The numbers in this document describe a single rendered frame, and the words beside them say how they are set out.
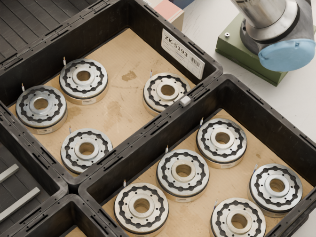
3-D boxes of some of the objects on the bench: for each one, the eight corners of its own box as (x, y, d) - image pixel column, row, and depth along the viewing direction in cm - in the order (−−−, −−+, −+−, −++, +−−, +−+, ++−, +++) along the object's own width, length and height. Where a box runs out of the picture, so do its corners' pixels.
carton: (106, 24, 155) (105, 3, 148) (136, 0, 160) (137, -21, 154) (152, 57, 149) (153, 37, 143) (182, 31, 155) (184, 11, 148)
